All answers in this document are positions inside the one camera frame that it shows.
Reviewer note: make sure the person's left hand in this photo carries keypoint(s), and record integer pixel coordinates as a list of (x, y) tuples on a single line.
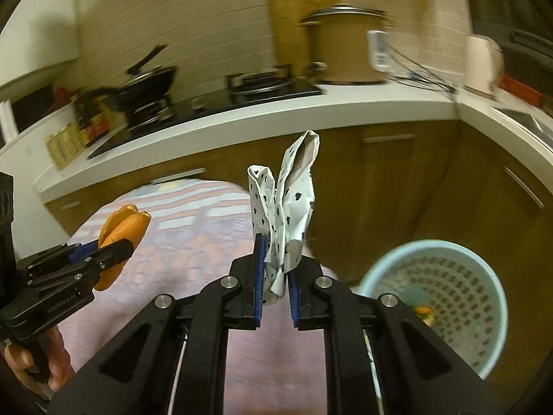
[(60, 359)]

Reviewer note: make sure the wooden cutting board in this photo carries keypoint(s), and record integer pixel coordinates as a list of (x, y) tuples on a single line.
[(289, 21)]

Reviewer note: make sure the black wok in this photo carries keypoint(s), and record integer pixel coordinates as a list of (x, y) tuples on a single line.
[(147, 82)]

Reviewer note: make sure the orange peel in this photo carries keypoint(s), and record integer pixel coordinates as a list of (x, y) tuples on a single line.
[(129, 224)]

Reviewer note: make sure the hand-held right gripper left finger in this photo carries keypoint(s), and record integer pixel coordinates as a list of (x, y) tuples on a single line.
[(259, 276)]

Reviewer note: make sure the dark sauce bottles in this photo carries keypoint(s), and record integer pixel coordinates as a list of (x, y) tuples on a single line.
[(97, 121)]

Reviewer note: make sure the steel sink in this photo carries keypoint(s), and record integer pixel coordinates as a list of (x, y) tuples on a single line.
[(525, 119)]

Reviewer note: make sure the black gas stove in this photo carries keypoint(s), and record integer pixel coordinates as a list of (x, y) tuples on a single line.
[(259, 90)]

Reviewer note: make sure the white spotted paper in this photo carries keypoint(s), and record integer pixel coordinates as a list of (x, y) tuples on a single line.
[(293, 199)]

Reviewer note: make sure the white electric kettle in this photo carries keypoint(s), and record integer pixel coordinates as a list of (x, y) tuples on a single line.
[(479, 65)]

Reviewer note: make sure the wooden base cabinet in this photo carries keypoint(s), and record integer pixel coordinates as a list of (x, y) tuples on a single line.
[(389, 181)]

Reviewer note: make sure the large pot with metal lid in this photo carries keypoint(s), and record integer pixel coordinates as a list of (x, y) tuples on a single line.
[(350, 47)]

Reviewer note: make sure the pink patterned tablecloth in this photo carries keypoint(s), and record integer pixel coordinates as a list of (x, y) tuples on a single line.
[(194, 246)]

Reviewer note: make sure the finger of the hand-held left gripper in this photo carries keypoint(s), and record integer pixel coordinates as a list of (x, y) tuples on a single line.
[(84, 251), (116, 253)]

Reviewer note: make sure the orange food scrap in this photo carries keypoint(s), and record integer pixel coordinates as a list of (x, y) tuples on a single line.
[(422, 311)]

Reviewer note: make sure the light blue plastic waste basket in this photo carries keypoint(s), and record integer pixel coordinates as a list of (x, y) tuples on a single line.
[(449, 268)]

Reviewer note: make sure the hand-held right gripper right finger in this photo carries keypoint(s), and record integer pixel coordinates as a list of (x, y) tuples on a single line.
[(294, 298)]

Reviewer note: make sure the woven yellow basket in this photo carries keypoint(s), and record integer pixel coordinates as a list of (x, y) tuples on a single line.
[(65, 147)]

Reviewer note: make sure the dark window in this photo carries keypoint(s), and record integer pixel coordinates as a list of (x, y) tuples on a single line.
[(510, 0)]

